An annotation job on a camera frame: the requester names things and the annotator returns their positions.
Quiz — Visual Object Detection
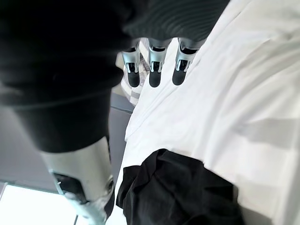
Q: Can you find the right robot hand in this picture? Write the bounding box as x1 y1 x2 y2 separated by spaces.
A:
0 0 230 225

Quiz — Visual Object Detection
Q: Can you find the white bed sheet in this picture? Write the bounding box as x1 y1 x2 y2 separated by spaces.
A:
106 0 300 225

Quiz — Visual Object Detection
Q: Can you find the black cloth garment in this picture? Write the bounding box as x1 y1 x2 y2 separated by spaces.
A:
116 149 247 225

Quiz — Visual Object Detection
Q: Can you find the bright window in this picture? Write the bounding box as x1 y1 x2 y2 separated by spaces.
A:
0 184 94 225

